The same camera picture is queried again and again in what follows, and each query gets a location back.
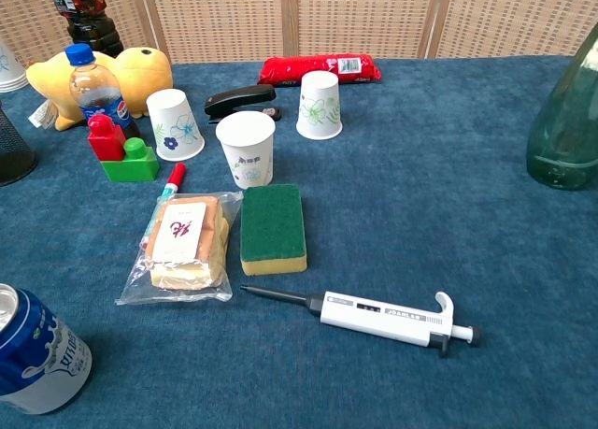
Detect paper cup with text print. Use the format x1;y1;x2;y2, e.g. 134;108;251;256
215;110;277;191

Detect red snack package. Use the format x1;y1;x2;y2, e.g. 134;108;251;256
257;53;382;86

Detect green yellow sponge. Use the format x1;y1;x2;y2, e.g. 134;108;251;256
239;183;308;277

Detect paper cup blue flower print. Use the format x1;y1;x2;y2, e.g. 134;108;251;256
145;88;206;162

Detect white paper cup blue print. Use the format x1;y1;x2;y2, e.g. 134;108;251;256
0;38;28;93

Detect yellow plush toy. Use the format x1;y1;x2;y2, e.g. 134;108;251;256
25;47;174;132

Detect blue table cloth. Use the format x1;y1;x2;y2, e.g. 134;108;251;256
0;54;598;429

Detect green toy block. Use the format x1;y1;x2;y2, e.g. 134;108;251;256
100;136;161;183

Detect blue white drink can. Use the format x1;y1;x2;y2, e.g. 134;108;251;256
0;282;93;415

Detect white pipette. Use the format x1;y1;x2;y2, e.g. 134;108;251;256
240;284;482;358

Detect dark tea bottle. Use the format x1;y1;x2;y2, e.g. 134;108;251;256
44;0;125;59

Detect red capped marker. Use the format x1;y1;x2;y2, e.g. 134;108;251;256
157;162;187;207

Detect green spray bottle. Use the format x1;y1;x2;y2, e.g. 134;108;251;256
525;24;598;191

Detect red toy block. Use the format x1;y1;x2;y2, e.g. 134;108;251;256
87;114;127;163

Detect bagged bread slices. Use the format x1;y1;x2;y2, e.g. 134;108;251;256
115;190;244;307

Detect black stapler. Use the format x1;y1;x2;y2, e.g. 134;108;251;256
204;83;283;125

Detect paper cup green flower print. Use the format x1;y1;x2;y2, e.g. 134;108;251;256
295;70;344;141

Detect black mesh pen holder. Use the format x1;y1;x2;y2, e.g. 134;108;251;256
0;102;39;188

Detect small cola bottle blue cap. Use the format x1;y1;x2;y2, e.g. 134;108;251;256
64;43;141;140

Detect woven folding screen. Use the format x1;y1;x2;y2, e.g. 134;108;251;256
0;0;598;66

